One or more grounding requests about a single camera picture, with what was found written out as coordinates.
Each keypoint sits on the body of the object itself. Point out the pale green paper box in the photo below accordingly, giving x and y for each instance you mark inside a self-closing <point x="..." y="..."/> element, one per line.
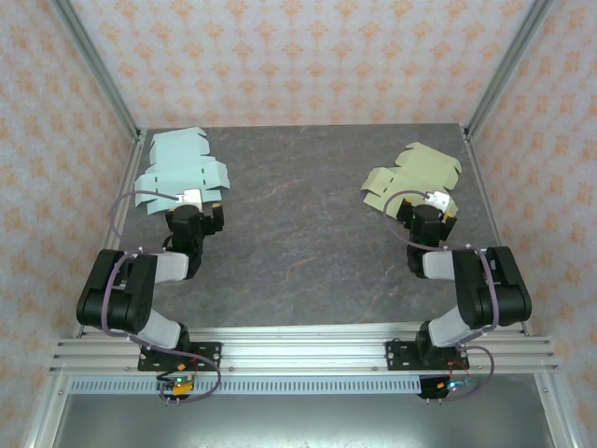
<point x="420" y="172"/>

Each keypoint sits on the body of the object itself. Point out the light blue paper box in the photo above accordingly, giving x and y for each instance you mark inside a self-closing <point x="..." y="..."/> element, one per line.
<point x="182" y="168"/>

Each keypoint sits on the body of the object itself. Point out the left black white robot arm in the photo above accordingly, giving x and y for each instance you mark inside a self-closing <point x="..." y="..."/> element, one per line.
<point x="121" y="289"/>

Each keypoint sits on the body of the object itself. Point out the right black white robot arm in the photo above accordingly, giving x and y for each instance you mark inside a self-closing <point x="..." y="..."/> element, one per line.
<point x="480" y="289"/>

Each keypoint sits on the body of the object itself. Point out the grey metal panel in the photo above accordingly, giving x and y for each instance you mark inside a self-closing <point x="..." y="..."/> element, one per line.
<point x="303" y="420"/>

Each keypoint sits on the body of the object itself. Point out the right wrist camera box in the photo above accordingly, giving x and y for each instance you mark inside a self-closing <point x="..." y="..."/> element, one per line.
<point x="438" y="199"/>

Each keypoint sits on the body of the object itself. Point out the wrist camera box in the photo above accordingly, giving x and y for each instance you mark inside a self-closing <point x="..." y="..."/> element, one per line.
<point x="438" y="199"/>
<point x="192" y="198"/>

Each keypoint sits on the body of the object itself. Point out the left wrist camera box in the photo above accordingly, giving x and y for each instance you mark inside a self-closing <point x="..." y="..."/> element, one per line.
<point x="192" y="198"/>

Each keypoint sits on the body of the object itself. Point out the aluminium table side rail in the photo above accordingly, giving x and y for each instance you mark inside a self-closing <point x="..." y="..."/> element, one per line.
<point x="481" y="186"/>
<point x="130" y="163"/>

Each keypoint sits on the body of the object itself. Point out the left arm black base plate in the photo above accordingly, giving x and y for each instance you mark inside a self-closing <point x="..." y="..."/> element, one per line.
<point x="210" y="354"/>

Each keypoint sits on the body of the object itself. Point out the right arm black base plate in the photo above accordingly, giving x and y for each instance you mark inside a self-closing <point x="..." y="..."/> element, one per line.
<point x="396" y="354"/>

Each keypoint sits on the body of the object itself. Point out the aluminium mounting rail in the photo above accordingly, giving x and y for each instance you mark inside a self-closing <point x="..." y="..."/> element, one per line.
<point x="303" y="350"/>

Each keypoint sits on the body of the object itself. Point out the aluminium frame post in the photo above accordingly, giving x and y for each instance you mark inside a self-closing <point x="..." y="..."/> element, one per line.
<point x="507" y="65"/>
<point x="99" y="65"/>

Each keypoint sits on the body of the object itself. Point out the aluminium frame leg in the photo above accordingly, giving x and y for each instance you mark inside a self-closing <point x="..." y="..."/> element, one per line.
<point x="555" y="415"/>
<point x="46" y="415"/>

